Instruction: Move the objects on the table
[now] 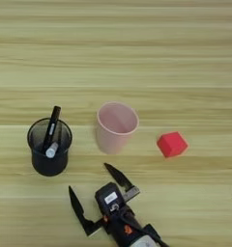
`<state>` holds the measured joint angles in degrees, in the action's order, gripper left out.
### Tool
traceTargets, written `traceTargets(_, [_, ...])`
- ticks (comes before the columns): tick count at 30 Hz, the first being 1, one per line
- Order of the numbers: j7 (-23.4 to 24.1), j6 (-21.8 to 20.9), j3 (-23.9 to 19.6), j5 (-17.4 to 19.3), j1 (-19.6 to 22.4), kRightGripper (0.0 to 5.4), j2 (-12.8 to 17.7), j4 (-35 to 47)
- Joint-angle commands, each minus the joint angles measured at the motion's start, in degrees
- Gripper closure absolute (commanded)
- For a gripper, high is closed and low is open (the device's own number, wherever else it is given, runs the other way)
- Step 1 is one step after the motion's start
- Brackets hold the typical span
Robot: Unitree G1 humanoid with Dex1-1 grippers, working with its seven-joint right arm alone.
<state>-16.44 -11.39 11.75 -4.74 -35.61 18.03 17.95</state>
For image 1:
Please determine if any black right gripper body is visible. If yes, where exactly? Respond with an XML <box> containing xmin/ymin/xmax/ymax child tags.
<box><xmin>101</xmin><ymin>185</ymin><xmax>162</xmax><ymax>247</ymax></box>

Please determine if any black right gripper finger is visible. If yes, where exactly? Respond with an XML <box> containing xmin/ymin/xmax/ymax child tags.
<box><xmin>103</xmin><ymin>162</ymin><xmax>135</xmax><ymax>193</ymax></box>
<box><xmin>68</xmin><ymin>185</ymin><xmax>104</xmax><ymax>237</ymax></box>

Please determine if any black mesh pen holder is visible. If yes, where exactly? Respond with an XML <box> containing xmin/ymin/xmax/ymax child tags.
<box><xmin>26</xmin><ymin>117</ymin><xmax>73</xmax><ymax>178</ymax></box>

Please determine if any red cube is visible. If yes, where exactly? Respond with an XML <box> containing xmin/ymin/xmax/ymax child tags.
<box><xmin>156</xmin><ymin>130</ymin><xmax>189</xmax><ymax>159</ymax></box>

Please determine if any black box with white label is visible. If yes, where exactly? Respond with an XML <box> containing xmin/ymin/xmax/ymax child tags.
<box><xmin>94</xmin><ymin>181</ymin><xmax>126</xmax><ymax>214</ymax></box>

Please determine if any pink plastic cup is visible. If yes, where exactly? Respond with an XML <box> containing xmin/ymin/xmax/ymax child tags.
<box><xmin>95</xmin><ymin>101</ymin><xmax>140</xmax><ymax>155</ymax></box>

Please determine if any black marker pen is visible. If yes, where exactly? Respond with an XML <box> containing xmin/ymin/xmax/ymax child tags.
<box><xmin>42</xmin><ymin>105</ymin><xmax>62</xmax><ymax>152</ymax></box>

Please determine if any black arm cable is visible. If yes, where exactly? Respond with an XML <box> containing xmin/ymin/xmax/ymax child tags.
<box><xmin>146</xmin><ymin>225</ymin><xmax>171</xmax><ymax>247</ymax></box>

